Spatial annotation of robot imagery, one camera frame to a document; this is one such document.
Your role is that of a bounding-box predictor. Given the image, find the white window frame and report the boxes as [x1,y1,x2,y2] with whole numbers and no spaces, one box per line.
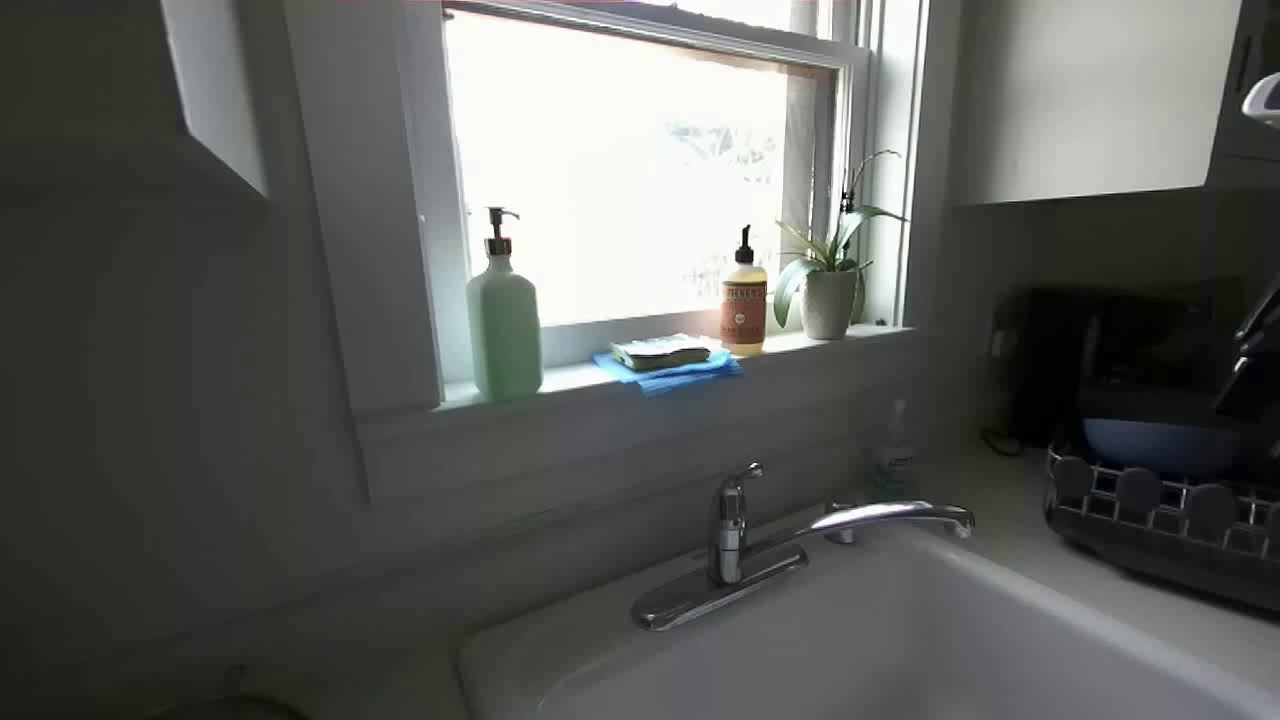
[405,0,941,416]

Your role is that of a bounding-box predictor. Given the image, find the dark dish rack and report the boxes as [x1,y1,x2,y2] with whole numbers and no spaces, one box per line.
[1040,446,1280,622]

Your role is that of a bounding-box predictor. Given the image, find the potted orchid in white pot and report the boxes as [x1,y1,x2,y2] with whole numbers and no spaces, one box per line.
[771,149,912,343]

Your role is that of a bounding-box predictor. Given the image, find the blue bowl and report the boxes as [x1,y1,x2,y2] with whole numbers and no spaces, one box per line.
[1074,412,1250,486]

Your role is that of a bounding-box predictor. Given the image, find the small white wall cabinet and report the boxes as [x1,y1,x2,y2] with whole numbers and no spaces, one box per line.
[155,0,274,205]

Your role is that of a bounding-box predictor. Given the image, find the large white wall cabinet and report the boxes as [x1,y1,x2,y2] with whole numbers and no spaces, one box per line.
[949,0,1250,213]

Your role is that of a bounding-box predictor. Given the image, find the grey kitchen sponge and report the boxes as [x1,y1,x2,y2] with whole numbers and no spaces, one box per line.
[612,332,714,375]

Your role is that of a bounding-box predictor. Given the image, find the white ceramic sink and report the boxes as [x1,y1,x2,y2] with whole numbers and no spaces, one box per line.
[457,522,1280,720]

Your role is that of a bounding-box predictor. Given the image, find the chrome sink faucet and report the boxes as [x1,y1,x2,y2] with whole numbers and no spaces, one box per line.
[627,462,980,635]

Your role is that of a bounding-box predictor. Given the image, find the black coffee maker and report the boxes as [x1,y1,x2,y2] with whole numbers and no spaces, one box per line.
[984,279,1250,462]

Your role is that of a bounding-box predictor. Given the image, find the amber pump soap bottle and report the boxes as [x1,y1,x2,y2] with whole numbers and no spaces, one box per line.
[714,221,771,360]

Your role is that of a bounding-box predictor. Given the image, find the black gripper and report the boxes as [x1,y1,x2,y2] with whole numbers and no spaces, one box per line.
[1208,279,1280,421]

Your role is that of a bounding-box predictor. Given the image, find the green pump soap bottle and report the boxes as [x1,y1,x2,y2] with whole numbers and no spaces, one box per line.
[465,205,548,409]

